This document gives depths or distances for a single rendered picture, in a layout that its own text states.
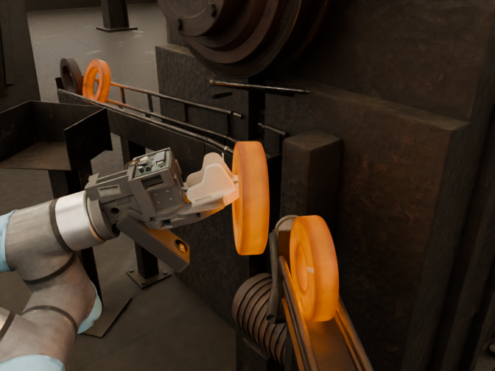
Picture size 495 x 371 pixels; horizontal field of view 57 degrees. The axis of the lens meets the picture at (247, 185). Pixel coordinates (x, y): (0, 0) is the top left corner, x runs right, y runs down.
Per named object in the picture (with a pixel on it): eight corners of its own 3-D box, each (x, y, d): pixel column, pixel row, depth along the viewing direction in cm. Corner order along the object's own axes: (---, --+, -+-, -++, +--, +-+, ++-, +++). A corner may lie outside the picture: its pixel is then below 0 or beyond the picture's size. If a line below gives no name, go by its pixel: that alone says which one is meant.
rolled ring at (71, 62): (70, 57, 176) (78, 57, 178) (56, 57, 190) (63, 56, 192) (80, 105, 182) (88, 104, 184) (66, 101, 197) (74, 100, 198)
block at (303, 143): (310, 223, 107) (317, 125, 96) (336, 238, 101) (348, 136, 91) (276, 239, 101) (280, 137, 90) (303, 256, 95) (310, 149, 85)
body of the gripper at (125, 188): (173, 168, 56) (78, 196, 56) (195, 225, 60) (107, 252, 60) (174, 144, 62) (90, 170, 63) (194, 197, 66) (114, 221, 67)
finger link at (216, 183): (249, 157, 57) (177, 178, 57) (261, 196, 60) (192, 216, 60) (246, 147, 60) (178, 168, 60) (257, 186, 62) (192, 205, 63)
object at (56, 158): (71, 285, 173) (29, 100, 140) (134, 298, 167) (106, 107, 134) (35, 324, 155) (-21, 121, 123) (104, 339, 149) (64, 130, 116)
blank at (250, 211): (255, 127, 67) (232, 127, 67) (272, 164, 53) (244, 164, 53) (251, 221, 73) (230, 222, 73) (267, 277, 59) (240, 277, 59)
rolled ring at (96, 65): (88, 118, 175) (96, 118, 177) (106, 82, 164) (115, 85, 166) (78, 83, 184) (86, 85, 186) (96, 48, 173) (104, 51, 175)
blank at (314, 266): (314, 313, 75) (294, 314, 75) (305, 218, 77) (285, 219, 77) (345, 328, 60) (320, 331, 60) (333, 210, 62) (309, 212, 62)
